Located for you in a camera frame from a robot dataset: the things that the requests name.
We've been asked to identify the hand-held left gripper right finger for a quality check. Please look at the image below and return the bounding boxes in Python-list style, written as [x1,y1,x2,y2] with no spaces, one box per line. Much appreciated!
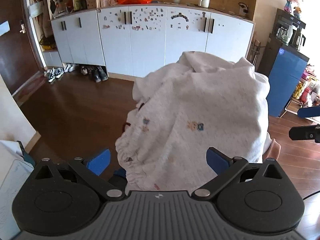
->
[191,147,284,202]

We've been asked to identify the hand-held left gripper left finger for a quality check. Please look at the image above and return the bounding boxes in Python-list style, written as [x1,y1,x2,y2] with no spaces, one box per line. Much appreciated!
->
[34,149,126,202]

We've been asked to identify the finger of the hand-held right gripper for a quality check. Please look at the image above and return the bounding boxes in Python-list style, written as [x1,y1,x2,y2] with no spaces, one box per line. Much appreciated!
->
[297,106,320,118]
[288,124,320,143]

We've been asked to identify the white printed pants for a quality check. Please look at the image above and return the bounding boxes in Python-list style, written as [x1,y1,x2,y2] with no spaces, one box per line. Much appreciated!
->
[115,51,273,198]

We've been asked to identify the shelf of colourful toys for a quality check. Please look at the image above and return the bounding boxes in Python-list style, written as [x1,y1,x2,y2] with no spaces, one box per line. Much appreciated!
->
[292,64,320,107]

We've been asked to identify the pink cloth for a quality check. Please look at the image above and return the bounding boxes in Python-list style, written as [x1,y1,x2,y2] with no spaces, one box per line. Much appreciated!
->
[261,137,281,162]

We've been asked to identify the blue black water dispenser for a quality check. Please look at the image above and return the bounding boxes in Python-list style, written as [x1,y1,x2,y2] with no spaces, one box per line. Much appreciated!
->
[257,8,310,118]

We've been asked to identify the folded metal rack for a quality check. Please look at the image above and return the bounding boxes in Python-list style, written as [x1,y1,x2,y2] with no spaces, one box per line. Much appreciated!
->
[246,39,261,66]

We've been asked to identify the white appliance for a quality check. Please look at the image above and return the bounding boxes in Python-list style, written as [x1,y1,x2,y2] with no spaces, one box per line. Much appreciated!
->
[0,140,36,240]

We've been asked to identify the white sticker-covered cabinet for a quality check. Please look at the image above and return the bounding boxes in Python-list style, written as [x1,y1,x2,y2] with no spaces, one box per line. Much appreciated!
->
[51,5,256,78]

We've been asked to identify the yellow bag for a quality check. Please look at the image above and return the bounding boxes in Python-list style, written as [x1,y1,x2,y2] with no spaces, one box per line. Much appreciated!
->
[39,36,56,51]

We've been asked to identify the brown wooden door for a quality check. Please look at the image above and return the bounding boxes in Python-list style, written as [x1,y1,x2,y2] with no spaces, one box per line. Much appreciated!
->
[0,0,42,96]

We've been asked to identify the hanging brown coats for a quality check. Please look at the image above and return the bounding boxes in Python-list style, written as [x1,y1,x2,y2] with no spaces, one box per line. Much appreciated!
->
[40,0,53,40]

